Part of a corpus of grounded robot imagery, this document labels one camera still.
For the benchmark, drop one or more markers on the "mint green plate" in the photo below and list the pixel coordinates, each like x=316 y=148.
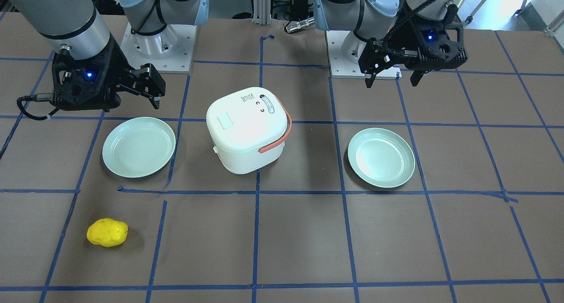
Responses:
x=139 y=147
x=381 y=157

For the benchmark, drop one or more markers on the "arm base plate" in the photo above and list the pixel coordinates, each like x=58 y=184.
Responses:
x=170 y=51
x=344 y=50

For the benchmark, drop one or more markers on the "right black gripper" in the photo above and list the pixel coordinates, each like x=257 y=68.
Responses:
x=116 y=68

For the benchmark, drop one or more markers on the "yellow lemon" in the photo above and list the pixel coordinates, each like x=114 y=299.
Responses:
x=107 y=232

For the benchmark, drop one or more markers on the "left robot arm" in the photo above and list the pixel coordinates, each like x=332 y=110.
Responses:
x=371 y=18

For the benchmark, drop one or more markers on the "aluminium frame post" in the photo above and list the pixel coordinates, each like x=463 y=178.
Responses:
x=261 y=12

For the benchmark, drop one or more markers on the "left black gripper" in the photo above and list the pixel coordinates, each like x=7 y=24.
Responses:
x=402 y=42

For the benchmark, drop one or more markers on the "black power adapter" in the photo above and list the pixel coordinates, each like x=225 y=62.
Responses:
x=292 y=10

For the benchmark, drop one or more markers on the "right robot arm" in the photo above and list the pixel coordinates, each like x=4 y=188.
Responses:
x=78 y=27

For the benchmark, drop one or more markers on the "white rice cooker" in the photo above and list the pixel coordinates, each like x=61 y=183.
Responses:
x=248 y=128

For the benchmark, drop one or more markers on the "silver metal connector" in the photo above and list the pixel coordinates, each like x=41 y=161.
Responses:
x=296 y=26

